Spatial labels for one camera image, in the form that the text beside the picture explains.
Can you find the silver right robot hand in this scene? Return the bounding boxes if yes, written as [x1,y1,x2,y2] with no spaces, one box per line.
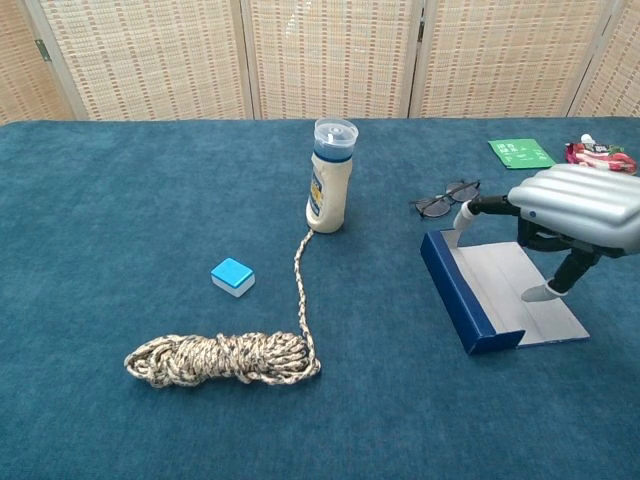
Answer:
[452,163,640,304]

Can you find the black-framed eyeglasses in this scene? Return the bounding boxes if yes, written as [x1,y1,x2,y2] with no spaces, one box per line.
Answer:
[410,179,482,220]

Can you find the blue glasses case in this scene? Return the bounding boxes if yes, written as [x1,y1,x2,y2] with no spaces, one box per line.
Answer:
[419,229,591,357]

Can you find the small blue and white box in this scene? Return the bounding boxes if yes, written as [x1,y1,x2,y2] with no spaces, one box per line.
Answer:
[210,257,256,299]

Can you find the blue carpet floor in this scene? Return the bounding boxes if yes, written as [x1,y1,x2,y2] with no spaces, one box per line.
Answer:
[0,117,640,480]

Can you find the red drink pouch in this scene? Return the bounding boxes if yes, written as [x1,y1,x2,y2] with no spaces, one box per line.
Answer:
[564,133,640,176]

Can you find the green flat packet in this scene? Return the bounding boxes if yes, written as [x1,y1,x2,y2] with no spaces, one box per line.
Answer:
[487,138,558,170]

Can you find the bamboo folding screen panel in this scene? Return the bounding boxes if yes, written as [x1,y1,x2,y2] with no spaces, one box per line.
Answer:
[0,0,76,126]
[22,0,261,121]
[569,0,640,119]
[239,0,426,120]
[408,0,616,119]

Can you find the cream bottle with clear cap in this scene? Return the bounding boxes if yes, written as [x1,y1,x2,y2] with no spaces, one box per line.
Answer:
[305,118,360,235]

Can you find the beige speckled rope bundle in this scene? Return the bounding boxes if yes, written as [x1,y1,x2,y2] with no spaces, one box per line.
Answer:
[123,228,323,391]

